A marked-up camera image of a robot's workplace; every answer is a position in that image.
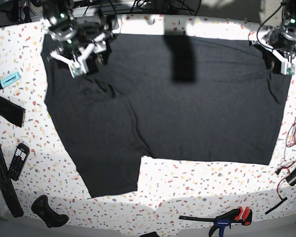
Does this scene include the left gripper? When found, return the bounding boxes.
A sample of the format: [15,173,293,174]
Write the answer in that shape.
[250,40,296,74]

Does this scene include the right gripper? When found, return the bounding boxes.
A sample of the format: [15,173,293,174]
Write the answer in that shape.
[50,31,114,74]

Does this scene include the dark grey T-shirt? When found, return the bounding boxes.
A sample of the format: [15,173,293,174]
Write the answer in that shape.
[41,34,291,198]

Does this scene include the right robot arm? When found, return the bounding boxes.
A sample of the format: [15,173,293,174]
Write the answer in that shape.
[40,0,119,78]

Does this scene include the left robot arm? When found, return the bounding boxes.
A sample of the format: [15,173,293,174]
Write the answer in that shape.
[249,0,296,76]

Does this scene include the light blue highlighter marker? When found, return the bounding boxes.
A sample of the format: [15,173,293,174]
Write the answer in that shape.
[0,72,20,90]

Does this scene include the black remote control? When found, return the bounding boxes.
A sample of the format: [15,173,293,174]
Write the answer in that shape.
[8,143,30,181]

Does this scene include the long black tube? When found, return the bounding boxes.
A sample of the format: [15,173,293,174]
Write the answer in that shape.
[0,146,24,218]

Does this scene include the small black stick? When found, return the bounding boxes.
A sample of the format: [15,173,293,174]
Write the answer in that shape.
[265,197,287,215]

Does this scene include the black game controller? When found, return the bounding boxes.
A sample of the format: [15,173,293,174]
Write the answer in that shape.
[31,195,69,228]

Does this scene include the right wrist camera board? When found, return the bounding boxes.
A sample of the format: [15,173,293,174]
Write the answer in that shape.
[69,62,85,78]

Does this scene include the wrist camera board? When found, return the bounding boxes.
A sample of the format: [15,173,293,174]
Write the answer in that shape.
[286,63,296,76]
[69,62,85,78]

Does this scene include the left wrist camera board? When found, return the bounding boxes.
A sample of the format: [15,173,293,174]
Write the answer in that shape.
[286,63,296,76]

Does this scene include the red black wire bundle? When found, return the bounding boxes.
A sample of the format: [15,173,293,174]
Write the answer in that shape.
[276,111,296,201]

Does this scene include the black fabric strap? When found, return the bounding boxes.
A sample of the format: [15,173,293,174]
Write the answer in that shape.
[0,92,26,128]

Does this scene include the black cables behind table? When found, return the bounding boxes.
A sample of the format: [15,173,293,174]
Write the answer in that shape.
[130,0,200,14]

